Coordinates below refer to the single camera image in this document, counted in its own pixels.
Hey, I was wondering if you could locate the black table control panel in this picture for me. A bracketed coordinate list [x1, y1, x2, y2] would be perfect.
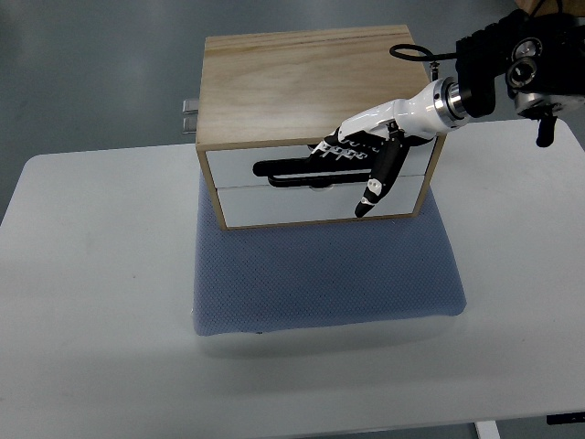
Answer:
[546, 412, 585, 425]

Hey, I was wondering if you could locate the grey metal table bracket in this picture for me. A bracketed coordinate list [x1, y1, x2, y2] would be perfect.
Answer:
[182, 98, 199, 134]

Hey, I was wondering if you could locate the white drawer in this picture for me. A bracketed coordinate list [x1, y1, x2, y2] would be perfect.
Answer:
[218, 176, 424, 228]
[206, 141, 435, 188]

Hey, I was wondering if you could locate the cardboard box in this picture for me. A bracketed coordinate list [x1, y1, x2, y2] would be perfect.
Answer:
[515, 0, 585, 17]

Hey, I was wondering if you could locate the blue textured mat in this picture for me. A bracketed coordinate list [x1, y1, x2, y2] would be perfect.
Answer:
[193, 187, 466, 336]

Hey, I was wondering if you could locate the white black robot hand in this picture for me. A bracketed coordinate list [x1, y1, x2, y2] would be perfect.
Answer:
[311, 77, 469, 218]

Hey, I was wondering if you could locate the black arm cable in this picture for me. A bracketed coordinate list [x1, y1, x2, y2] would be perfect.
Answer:
[388, 43, 459, 77]

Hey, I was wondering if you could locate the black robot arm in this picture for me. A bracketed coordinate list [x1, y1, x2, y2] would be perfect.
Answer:
[455, 10, 584, 147]

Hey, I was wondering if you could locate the wooden drawer cabinet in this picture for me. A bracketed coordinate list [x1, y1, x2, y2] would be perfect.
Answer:
[196, 26, 444, 230]

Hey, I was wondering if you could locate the white bottom drawer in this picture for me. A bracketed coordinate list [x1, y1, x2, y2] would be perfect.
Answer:
[218, 176, 424, 228]

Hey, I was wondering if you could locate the white table leg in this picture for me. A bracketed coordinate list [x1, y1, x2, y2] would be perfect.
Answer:
[474, 421, 501, 439]

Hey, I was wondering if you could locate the white top drawer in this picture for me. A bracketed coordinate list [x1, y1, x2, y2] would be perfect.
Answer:
[206, 141, 435, 188]

